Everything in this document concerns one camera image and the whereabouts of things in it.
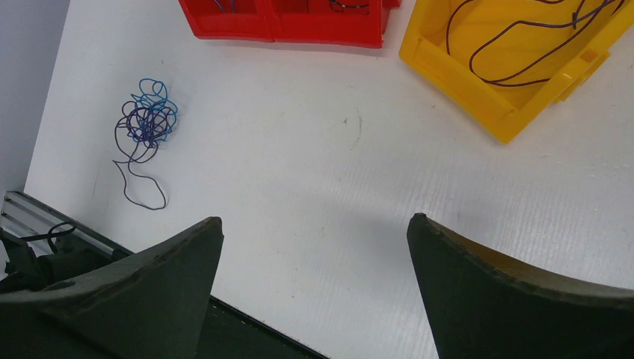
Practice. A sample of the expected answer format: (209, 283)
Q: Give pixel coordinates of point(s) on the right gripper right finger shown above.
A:
(481, 303)

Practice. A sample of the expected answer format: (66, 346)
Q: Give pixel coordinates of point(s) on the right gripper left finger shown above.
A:
(150, 304)

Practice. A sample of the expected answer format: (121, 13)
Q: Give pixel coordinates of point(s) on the yellow bin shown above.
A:
(504, 62)

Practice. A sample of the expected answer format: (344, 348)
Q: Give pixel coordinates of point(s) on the red double bin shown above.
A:
(344, 23)

